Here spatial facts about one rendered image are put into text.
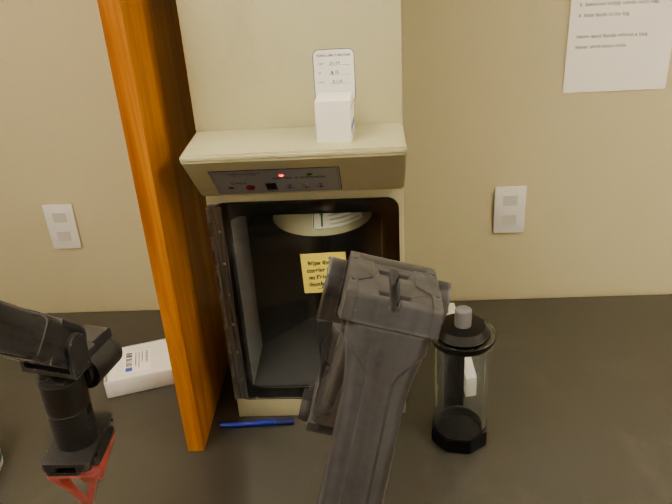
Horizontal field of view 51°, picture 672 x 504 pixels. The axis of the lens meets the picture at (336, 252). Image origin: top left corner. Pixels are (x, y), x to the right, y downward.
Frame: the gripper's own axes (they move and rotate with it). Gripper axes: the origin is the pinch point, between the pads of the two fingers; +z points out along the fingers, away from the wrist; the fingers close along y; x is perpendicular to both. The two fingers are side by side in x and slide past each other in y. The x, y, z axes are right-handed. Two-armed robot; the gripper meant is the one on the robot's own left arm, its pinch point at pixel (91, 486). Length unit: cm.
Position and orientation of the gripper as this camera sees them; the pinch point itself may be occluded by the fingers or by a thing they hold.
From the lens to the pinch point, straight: 110.4
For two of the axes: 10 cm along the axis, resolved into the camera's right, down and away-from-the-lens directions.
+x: -10.0, 0.4, 0.5
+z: 0.5, 8.9, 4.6
